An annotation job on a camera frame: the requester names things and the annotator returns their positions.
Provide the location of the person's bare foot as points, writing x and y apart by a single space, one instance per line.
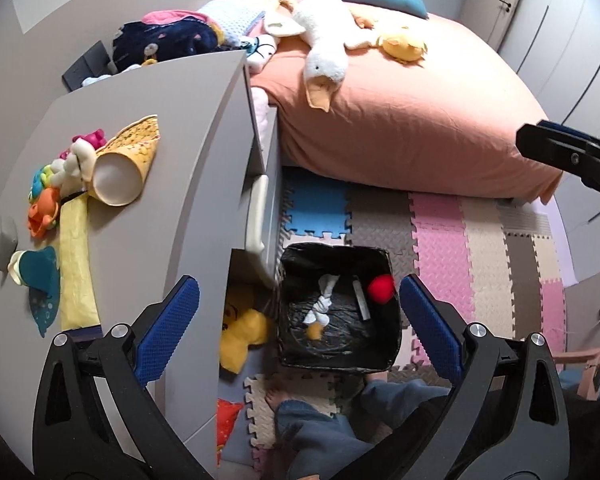
277 392

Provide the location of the person's blue jeans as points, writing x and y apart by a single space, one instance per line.
320 435

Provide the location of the bed with salmon sheet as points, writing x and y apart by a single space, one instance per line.
405 125

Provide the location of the white paper strip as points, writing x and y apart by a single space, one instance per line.
361 300

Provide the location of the dark wall switch panel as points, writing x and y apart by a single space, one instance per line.
87 67

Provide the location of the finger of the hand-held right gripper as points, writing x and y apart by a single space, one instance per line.
560 147

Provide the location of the teal fish-shaped toy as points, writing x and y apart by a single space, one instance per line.
42 285

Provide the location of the yellow plush toy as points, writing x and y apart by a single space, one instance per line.
245 335

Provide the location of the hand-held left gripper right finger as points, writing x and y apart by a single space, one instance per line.
430 320

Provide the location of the white goose plush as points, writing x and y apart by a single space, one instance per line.
325 25

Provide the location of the pink plastic toy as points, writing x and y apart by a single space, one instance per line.
91 139

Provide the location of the small white cloth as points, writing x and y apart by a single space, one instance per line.
97 80

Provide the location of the small yellow scrap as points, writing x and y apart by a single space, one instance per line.
315 331

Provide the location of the orange plastic toy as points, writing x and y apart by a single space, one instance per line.
45 210

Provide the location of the white and pink plush toy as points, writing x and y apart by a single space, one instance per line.
75 165

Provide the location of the pink wooden stool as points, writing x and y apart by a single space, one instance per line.
590 380

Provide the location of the white plush with face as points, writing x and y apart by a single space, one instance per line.
260 52

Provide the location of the yellow paper cup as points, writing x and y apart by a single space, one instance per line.
130 155

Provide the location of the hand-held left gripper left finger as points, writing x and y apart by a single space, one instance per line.
170 325

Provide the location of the colourful foam puzzle mat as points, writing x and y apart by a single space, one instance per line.
440 240

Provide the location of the red ball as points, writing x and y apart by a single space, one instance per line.
381 288

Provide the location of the yellow duck plush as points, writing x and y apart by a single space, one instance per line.
402 46

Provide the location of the green plastic toy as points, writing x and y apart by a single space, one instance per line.
42 180

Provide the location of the light blue knitted blanket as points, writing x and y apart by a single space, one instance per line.
232 15

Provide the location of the black trash bin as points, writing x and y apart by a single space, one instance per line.
300 270

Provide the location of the yellow cloth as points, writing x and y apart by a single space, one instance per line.
77 260

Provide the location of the twisted white tissue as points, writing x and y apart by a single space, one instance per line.
325 292

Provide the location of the grey desk drawer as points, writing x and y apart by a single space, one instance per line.
257 210

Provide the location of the red printed item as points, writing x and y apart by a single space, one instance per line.
227 420

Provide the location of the navy printed blanket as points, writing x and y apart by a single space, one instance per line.
170 40

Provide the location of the white wardrobe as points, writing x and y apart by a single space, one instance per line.
555 35

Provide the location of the pink cloth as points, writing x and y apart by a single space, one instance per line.
167 16

